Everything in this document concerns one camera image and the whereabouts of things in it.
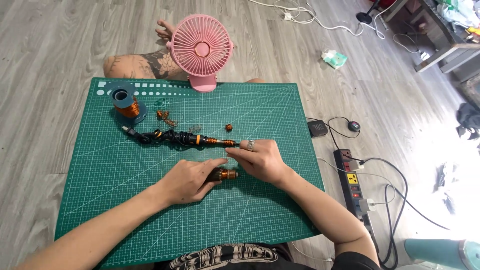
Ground person's right hand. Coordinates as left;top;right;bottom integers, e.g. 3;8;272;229
225;139;292;185

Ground person's left hand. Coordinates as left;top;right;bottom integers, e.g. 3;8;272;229
156;158;229;208

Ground black tool with copper coil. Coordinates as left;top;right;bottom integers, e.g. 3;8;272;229
208;168;239;183

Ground black orange soldering iron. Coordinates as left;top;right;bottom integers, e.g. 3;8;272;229
122;125;241;151

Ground green cutting mat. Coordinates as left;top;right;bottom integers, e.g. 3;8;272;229
54;77;326;269

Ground small black box device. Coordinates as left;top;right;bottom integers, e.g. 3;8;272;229
307;119;329;139

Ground person's black printed shirt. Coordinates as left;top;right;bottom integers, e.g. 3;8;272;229
155;242;380;270

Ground black power strip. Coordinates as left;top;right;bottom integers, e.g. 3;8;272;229
333;148;380;253

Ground white phone charger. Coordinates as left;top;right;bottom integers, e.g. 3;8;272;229
358;198;377;213

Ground green white tissue packet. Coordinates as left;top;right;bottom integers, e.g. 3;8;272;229
320;49;348;70

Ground person's tattooed leg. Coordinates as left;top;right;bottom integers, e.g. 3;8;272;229
103;49;188;80

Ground pink clip fan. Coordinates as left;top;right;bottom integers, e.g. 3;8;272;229
166;14;235;93

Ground person's bare foot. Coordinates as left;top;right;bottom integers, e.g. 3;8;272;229
155;19;177;43

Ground black stand base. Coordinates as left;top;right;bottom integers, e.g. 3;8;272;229
355;0;382;24

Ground teal plastic object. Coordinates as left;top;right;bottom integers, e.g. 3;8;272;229
404;238;480;270

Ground dark crumpled cloth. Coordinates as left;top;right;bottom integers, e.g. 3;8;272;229
455;102;480;142

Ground cluttered wooden desk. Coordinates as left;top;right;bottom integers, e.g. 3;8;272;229
382;0;480;74

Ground copper wire scraps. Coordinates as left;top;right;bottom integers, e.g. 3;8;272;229
155;109;178;127

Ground round black device with cable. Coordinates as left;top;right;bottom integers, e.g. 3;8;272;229
327;116;362;151

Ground grey spool of copper wire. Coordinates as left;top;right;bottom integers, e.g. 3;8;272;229
104;83;148;125

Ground thin white charging cable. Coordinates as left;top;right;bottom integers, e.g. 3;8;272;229
317;157;397;206

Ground thick black cable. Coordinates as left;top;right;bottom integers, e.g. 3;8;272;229
358;157;451;269

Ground white extension cable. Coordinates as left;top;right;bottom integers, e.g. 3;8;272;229
247;0;387;39

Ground white cable with adapter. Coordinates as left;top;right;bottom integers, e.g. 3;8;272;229
392;32;431;61

